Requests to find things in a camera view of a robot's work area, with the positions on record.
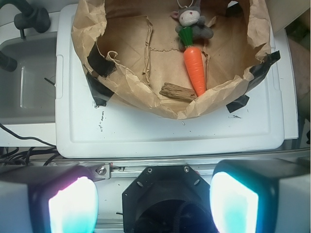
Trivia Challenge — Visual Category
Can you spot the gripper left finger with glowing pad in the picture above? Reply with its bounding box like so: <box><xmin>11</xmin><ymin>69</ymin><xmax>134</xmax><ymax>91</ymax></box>
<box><xmin>0</xmin><ymin>166</ymin><xmax>99</xmax><ymax>233</ymax></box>

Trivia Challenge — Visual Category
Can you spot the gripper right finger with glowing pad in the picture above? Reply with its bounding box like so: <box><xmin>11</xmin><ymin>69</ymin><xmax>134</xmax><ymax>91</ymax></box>
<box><xmin>209</xmin><ymin>159</ymin><xmax>311</xmax><ymax>233</ymax></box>

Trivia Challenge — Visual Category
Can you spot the black tape piece lower right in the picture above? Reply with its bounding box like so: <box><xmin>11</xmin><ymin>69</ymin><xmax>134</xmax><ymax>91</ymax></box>
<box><xmin>226</xmin><ymin>95</ymin><xmax>249</xmax><ymax>113</ymax></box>

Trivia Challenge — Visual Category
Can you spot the white plastic board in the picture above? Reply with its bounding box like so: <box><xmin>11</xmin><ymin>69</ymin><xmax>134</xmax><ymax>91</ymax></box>
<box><xmin>55</xmin><ymin>4</ymin><xmax>285</xmax><ymax>158</ymax></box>

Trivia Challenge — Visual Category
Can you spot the black tape strip left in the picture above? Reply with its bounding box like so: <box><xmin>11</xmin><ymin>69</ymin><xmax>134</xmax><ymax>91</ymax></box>
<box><xmin>86</xmin><ymin>43</ymin><xmax>116</xmax><ymax>106</ymax></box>

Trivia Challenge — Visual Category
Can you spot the black tape strip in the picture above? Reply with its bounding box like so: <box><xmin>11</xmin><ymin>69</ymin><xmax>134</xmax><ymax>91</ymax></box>
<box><xmin>246</xmin><ymin>51</ymin><xmax>281</xmax><ymax>92</ymax></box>
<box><xmin>86</xmin><ymin>43</ymin><xmax>116</xmax><ymax>106</ymax></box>

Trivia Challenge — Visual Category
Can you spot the black tape strip right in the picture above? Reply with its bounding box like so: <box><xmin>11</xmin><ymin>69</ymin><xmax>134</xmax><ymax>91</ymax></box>
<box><xmin>246</xmin><ymin>51</ymin><xmax>281</xmax><ymax>92</ymax></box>

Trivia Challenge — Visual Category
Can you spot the brown wood piece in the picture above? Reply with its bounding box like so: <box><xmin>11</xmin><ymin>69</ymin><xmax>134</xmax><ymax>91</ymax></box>
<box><xmin>159</xmin><ymin>82</ymin><xmax>197</xmax><ymax>102</ymax></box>

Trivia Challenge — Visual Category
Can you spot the orange plastic carrot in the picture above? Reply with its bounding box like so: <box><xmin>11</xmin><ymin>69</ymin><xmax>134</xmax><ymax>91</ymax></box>
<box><xmin>178</xmin><ymin>27</ymin><xmax>206</xmax><ymax>96</ymax></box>

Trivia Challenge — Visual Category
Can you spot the brown paper bag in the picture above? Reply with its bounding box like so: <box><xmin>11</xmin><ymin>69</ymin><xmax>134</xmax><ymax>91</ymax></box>
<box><xmin>71</xmin><ymin>0</ymin><xmax>271</xmax><ymax>119</ymax></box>

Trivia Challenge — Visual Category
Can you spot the dark gray faucet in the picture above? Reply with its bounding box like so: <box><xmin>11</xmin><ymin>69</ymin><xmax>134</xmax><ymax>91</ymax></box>
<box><xmin>12</xmin><ymin>0</ymin><xmax>51</xmax><ymax>39</ymax></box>

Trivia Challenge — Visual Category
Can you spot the gray plush bunny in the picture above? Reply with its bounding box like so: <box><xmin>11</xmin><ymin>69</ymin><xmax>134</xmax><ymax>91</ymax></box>
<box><xmin>170</xmin><ymin>0</ymin><xmax>214</xmax><ymax>41</ymax></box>

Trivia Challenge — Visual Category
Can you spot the black cable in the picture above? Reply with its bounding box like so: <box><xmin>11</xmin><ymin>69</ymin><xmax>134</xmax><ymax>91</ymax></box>
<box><xmin>0</xmin><ymin>122</ymin><xmax>59</xmax><ymax>168</ymax></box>

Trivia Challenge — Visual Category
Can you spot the aluminum rail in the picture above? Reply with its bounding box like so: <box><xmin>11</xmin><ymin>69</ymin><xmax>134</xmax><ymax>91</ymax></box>
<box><xmin>50</xmin><ymin>148</ymin><xmax>311</xmax><ymax>181</ymax></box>

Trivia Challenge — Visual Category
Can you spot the black octagonal mount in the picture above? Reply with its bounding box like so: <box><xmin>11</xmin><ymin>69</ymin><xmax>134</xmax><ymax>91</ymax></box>
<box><xmin>122</xmin><ymin>165</ymin><xmax>218</xmax><ymax>233</ymax></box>

